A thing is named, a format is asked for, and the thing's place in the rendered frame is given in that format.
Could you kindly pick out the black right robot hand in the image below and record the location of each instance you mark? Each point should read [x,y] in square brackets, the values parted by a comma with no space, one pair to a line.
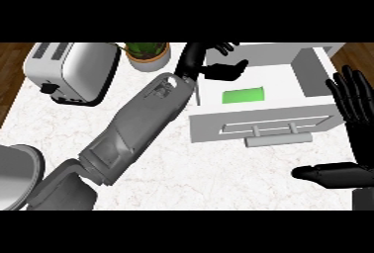
[357,138]

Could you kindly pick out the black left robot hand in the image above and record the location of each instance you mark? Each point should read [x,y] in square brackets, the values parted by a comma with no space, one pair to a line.
[192,62]

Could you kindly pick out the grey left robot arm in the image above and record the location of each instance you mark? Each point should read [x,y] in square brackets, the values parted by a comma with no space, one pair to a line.
[138,115]

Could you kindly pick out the white open drawer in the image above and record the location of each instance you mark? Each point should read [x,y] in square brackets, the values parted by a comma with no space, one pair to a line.
[282,79]

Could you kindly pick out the potted green plant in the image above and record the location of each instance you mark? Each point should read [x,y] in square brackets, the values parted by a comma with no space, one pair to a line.
[147,57]

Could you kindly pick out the green flat patch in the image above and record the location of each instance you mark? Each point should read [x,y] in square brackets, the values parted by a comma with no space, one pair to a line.
[243,95]

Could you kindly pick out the white cabinet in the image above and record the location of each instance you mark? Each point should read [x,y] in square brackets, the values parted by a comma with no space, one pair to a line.
[272,52]

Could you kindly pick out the silver toaster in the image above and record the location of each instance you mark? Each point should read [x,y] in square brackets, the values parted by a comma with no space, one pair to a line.
[79,70]

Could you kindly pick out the grey round appliance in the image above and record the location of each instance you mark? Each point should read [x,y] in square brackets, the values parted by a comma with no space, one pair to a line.
[16,178]

